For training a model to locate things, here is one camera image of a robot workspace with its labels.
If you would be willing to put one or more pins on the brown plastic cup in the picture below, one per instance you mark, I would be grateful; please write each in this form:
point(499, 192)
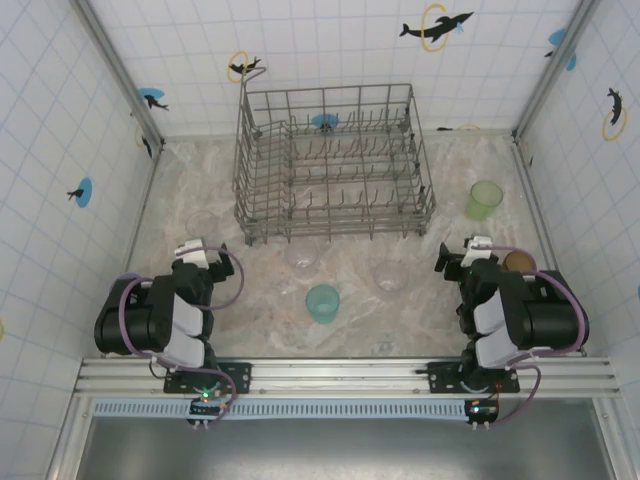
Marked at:
point(517, 261)

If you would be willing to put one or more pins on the clear plastic cup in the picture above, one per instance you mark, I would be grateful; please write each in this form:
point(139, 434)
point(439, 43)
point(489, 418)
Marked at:
point(390, 277)
point(301, 260)
point(200, 222)

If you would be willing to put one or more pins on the green plastic cup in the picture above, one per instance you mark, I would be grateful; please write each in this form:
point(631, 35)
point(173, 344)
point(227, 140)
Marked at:
point(484, 202)

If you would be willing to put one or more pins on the teal plastic cup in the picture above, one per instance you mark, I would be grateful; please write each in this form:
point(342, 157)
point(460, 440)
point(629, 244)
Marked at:
point(322, 305)

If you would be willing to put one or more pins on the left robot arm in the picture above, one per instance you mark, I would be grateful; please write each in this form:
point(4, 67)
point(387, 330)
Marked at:
point(125, 320)

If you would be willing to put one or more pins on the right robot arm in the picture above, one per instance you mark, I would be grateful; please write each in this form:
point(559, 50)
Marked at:
point(550, 320)

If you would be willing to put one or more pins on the shark blue oval sticker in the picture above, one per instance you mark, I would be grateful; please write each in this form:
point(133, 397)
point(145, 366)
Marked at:
point(149, 95)

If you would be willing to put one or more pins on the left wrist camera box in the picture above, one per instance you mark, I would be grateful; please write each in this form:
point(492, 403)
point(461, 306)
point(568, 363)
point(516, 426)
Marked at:
point(192, 252)

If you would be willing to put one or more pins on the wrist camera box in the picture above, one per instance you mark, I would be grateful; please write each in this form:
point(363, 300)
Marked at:
point(477, 247)
point(192, 252)

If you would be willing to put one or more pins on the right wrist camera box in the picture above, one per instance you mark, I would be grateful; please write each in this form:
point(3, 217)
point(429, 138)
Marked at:
point(477, 247)

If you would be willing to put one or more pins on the aluminium side base rail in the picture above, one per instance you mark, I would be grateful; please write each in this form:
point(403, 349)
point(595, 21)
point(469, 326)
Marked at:
point(540, 215)

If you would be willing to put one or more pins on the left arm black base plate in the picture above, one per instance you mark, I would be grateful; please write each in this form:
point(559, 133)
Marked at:
point(240, 375)

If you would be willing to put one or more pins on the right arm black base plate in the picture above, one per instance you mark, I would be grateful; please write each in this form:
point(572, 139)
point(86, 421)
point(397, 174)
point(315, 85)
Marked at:
point(440, 377)

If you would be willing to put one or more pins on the aluminium mounting rail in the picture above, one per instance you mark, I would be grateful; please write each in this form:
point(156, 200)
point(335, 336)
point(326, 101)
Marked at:
point(350, 375)

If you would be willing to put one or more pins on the aluminium corner post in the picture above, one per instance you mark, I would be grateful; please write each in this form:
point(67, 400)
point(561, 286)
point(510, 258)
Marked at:
point(122, 70)
point(540, 100)

